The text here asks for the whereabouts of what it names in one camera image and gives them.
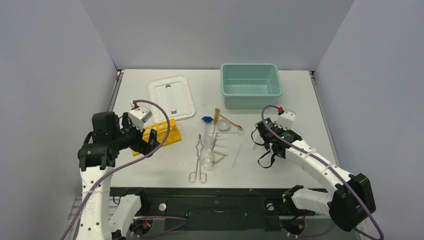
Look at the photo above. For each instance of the glass watch dish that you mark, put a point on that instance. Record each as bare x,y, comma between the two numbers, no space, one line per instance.
223,125

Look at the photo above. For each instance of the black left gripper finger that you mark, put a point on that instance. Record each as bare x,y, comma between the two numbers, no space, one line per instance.
152,140
147,148

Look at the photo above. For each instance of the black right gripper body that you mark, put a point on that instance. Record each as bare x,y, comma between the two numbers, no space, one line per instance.
265,131

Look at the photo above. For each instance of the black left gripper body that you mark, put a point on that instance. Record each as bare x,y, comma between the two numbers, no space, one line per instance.
127,137

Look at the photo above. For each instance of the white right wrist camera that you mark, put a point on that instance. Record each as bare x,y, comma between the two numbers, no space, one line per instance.
285,119

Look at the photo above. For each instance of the white plastic bin lid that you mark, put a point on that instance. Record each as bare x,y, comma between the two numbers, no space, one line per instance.
173,94

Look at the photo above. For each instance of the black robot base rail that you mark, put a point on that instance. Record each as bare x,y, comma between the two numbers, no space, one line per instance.
214,209

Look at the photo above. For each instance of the metal crucible tongs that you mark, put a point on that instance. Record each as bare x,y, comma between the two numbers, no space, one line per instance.
198,174

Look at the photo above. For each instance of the red yellow plastic spatula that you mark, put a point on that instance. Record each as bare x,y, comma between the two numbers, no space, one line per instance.
239,127

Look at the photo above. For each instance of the teal plastic bin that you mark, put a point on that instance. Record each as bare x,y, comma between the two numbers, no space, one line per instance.
250,85

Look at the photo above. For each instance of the brown test tube brush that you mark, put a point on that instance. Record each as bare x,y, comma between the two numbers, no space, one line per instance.
216,116

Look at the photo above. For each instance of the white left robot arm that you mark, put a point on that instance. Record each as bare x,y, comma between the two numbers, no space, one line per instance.
97,162

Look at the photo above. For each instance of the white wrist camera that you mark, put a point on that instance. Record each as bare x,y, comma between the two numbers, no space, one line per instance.
139,115
285,119

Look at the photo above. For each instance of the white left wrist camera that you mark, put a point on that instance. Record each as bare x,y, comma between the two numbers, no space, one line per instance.
139,115

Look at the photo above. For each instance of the blue funnel on stem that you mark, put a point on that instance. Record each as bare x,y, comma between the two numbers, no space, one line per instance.
205,139

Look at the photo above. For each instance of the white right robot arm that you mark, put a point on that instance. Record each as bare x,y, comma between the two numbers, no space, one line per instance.
348,198

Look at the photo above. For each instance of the small glass beaker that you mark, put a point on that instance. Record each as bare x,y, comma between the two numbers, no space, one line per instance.
207,159

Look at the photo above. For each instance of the yellow test tube rack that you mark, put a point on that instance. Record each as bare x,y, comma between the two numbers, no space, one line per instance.
161,129

